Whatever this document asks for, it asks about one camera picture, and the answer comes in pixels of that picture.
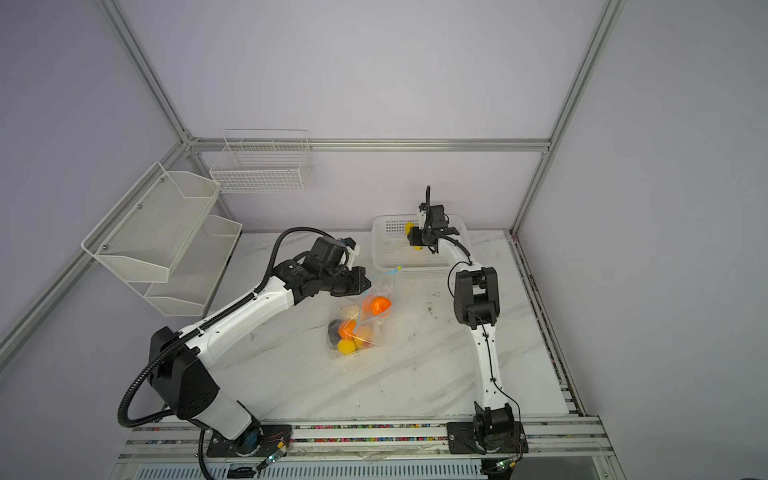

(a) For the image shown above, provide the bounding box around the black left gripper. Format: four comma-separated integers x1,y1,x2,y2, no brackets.
322,266,372,298

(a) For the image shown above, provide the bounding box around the black avocado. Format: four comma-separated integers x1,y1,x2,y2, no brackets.
327,319,343,347

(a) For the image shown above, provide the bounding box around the large orange fruit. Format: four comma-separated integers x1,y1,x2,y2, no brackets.
338,320,357,340

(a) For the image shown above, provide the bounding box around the clear zip top bag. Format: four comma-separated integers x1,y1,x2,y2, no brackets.
326,266,402,356

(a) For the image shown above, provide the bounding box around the small orange tangerine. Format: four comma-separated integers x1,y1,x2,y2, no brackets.
369,296,392,317

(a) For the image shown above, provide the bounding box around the yellow pear-shaped lemon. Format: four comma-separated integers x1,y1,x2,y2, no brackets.
336,339,357,355

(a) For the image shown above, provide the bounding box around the cream white pear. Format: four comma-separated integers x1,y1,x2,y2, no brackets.
340,305,361,322

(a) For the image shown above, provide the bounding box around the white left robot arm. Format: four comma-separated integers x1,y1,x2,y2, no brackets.
136,254,371,456

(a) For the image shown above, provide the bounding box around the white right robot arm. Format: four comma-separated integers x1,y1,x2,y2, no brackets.
405,223,526,456

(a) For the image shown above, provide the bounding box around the white perforated plastic basket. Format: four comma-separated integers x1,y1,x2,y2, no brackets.
372,214,479,278

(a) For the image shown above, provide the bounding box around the white mesh two-tier shelf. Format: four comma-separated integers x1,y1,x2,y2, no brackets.
81,163,242,317

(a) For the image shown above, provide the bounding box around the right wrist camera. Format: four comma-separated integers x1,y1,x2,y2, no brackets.
418,202,449,229

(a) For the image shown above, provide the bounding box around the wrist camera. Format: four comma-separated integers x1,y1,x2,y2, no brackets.
302,237,358,274
418,202,449,229

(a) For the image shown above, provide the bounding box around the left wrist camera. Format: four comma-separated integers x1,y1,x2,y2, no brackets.
302,237,358,274

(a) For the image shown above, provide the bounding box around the white wire wall basket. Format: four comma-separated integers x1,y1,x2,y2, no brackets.
210,129,314,194

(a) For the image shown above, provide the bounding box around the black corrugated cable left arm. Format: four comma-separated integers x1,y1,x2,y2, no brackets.
116,226,337,480

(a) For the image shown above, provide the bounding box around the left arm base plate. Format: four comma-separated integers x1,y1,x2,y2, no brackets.
205,424,293,459

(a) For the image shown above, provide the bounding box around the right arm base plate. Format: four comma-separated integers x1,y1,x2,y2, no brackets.
446,421,529,455

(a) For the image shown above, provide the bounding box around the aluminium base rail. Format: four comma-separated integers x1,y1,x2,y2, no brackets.
116,416,616,464

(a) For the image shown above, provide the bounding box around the aluminium frame post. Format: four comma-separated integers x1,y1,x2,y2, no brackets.
510,0,626,237

